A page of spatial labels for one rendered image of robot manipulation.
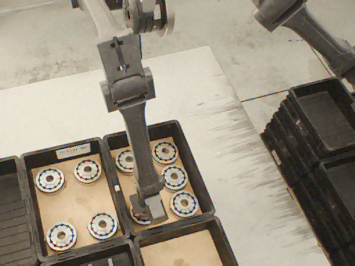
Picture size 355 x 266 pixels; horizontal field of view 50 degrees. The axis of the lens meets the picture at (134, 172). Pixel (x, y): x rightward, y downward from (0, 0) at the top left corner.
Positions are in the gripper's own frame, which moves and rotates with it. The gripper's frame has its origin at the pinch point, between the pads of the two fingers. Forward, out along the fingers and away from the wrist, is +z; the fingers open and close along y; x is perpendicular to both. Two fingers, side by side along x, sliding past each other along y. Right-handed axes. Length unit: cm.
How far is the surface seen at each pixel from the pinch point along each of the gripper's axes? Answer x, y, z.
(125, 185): 11.9, -2.7, 5.2
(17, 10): 195, -26, 88
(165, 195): 3.8, 10.1, 4.5
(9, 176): 27, -43, 7
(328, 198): -8, 101, 47
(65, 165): 26.3, -22.3, 6.3
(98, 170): 19.4, -11.3, 2.9
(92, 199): 10.0, -16.0, 5.1
